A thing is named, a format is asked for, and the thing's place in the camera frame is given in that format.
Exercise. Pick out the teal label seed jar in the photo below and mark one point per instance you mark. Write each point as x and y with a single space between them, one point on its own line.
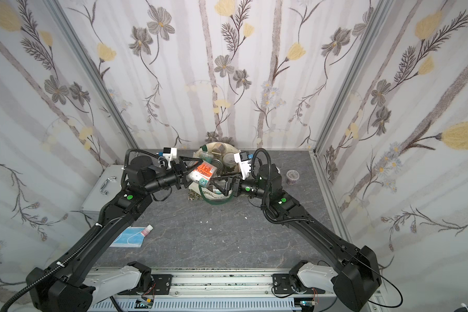
206 156

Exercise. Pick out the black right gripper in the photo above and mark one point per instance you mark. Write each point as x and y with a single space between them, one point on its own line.
234 186

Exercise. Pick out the grey metal case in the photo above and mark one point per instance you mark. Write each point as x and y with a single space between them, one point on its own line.
106 188

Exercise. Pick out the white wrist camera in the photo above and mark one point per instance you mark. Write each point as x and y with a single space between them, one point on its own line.
170 154
244 160

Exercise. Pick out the clear purple label seed jar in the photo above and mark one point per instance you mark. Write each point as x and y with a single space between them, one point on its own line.
292 176

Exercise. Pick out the dark lid seed jar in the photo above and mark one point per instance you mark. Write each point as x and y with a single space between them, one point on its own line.
229 162

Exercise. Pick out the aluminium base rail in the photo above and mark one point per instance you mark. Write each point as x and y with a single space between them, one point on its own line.
201 290

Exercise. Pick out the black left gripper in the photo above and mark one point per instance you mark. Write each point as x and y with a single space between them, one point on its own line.
182 173

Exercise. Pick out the red orange label seed jar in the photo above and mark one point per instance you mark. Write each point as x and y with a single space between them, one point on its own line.
202 174

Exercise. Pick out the cream canvas tote bag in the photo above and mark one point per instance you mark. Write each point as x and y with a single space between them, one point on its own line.
211 193

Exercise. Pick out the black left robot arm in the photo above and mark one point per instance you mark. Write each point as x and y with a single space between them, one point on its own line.
60 286

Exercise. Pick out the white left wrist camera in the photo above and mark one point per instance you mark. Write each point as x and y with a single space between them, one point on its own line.
170 154

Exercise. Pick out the blue face mask pack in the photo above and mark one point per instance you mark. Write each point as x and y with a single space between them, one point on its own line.
129 238

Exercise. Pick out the small white pink tube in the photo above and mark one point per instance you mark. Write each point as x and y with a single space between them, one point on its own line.
146 231

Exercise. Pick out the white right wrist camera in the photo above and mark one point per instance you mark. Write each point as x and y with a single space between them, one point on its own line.
244 160

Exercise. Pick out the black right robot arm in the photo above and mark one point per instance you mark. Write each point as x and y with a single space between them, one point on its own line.
352 273

